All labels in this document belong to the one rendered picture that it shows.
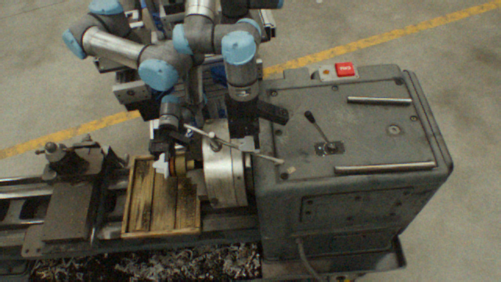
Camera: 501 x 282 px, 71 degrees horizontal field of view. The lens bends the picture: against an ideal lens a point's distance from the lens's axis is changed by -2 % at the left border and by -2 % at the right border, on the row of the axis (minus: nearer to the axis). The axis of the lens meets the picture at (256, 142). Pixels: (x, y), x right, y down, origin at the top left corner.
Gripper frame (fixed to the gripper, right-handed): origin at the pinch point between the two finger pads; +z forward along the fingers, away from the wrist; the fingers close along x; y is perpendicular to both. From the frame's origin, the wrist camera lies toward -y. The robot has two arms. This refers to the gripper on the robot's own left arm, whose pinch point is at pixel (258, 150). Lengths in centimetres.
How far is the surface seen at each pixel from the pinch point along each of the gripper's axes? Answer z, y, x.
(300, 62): 85, -40, -194
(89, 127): 96, 134, -147
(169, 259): 69, 45, -9
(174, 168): 16.8, 30.3, -12.7
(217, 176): 11.1, 13.9, -1.8
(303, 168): 5.6, -12.4, 3.1
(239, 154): 6.4, 6.4, -5.9
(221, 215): 44.5, 17.9, -11.6
